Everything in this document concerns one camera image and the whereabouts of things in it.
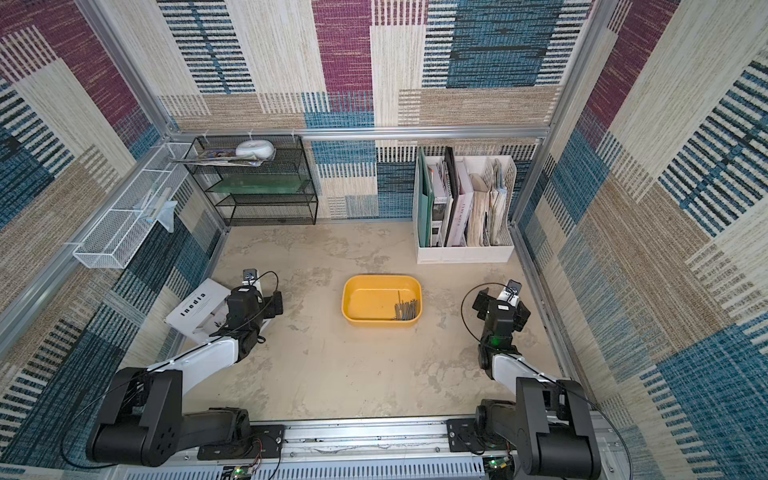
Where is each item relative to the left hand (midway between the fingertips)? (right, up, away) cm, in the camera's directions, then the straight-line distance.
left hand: (259, 292), depth 91 cm
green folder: (+50, +26, -4) cm, 56 cm away
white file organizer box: (+63, +25, +5) cm, 68 cm away
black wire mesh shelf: (-8, +37, +16) cm, 41 cm away
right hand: (+72, 0, -3) cm, 73 cm away
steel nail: (+44, -7, +5) cm, 45 cm away
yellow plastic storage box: (+32, -4, +8) cm, 34 cm away
